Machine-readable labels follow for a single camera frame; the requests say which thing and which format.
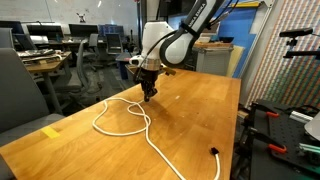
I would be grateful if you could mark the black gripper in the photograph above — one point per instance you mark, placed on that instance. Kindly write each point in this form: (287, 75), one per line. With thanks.
(147, 80)

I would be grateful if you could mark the black perforated breadboard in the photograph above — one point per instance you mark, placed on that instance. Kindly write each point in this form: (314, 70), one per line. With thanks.
(267, 164)

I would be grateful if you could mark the grey office chair centre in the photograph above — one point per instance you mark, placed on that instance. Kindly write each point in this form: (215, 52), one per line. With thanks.
(72, 86)

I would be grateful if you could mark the dark mesh office chair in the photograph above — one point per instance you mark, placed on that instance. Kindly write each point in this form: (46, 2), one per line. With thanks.
(114, 43)

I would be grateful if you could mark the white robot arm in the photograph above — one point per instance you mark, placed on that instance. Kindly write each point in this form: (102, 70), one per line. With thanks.
(164, 46)

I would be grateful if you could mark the wooden desk with clutter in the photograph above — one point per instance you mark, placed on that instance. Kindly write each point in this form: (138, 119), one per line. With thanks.
(44, 62)

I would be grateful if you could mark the grey office chair foreground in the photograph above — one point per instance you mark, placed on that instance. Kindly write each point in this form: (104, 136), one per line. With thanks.
(23, 109)

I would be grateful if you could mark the wrist camera yellow green mount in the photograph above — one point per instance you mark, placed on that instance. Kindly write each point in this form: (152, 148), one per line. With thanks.
(168, 71)

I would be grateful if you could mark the yellow tape strip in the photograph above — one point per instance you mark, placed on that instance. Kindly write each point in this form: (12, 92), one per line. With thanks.
(50, 132)

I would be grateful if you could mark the orange handled clamp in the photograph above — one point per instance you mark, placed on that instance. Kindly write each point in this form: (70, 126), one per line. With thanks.
(272, 144)
(268, 111)

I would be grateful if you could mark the orange handled clamp upper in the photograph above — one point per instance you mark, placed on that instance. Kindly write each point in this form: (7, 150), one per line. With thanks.
(268, 111)

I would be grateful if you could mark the black computer monitor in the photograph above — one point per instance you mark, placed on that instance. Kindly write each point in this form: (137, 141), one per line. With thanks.
(82, 30)

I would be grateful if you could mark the black camera on stand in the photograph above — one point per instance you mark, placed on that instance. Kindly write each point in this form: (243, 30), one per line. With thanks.
(293, 34)

